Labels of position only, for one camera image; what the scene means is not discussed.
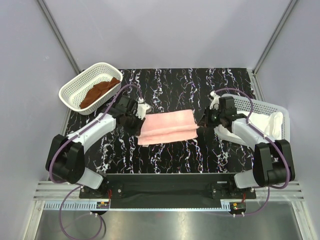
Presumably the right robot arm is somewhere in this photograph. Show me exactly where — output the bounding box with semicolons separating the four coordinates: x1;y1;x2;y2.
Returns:
199;96;295;199

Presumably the left controller board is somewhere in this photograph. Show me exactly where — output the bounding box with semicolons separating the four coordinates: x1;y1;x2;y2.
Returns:
96;200;110;210

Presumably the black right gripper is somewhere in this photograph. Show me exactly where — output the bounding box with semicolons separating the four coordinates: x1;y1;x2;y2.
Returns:
197;106;225;129

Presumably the white perforated basket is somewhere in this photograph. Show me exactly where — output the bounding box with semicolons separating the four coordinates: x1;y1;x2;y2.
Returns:
213;93;291;146
58;62;123;116

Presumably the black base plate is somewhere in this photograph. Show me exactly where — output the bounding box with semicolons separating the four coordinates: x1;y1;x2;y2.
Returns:
79;173;256;211

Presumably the white towel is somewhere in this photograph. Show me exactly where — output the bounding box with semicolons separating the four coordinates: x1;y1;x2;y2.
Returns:
214;111;284;146

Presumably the white perforated basket right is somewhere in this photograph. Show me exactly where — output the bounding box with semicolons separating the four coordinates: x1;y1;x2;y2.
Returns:
213;93;291;146

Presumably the controller board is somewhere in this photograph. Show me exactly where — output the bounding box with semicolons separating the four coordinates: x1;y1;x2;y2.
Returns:
96;200;110;210
230;202;247;214

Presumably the brown towel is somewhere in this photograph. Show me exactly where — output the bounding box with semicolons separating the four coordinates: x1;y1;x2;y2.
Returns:
79;77;120;109

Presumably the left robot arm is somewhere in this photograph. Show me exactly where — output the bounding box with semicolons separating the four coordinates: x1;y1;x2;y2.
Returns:
45;95;152;198

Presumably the pink towel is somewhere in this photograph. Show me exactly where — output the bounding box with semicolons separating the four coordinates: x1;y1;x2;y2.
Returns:
137;109;199;146

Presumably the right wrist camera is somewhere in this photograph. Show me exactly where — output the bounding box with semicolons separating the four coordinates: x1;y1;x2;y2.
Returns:
209;91;220;110

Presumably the white perforated basket left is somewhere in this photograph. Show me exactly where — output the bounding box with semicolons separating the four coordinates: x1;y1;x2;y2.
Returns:
58;62;123;116

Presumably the right controller board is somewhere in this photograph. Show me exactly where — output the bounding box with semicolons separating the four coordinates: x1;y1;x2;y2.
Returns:
230;202;247;214

